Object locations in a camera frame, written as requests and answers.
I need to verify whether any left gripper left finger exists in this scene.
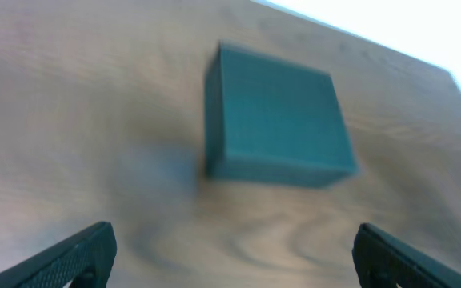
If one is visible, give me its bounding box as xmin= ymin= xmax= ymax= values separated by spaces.
xmin=0 ymin=222 xmax=117 ymax=288

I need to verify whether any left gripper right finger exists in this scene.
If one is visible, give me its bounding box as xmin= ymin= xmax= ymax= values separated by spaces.
xmin=352 ymin=222 xmax=461 ymax=288

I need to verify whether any dark green gift box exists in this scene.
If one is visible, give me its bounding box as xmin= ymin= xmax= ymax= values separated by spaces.
xmin=204 ymin=42 xmax=359 ymax=188

